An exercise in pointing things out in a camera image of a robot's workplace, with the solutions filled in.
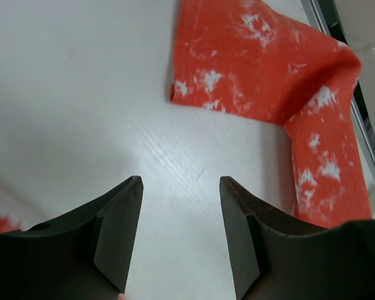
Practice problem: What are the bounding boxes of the red white patterned trousers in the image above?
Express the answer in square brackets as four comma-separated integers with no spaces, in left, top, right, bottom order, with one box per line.
[0,1,372,228]

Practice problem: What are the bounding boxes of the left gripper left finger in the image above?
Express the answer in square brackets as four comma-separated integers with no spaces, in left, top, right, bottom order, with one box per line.
[0,176,143,299]

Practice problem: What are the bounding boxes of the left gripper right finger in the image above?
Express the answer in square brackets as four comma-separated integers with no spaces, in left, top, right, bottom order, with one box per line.
[219,176,375,299]

